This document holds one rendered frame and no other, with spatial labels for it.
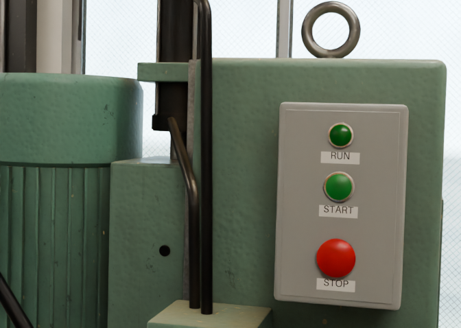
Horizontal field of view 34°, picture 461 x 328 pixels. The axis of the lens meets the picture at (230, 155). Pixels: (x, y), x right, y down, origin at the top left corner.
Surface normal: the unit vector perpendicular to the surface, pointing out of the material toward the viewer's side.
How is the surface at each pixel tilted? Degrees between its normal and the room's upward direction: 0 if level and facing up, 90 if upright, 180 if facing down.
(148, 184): 90
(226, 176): 90
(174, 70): 90
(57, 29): 90
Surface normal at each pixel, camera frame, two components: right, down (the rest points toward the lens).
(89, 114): 0.46, 0.06
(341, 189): -0.19, 0.08
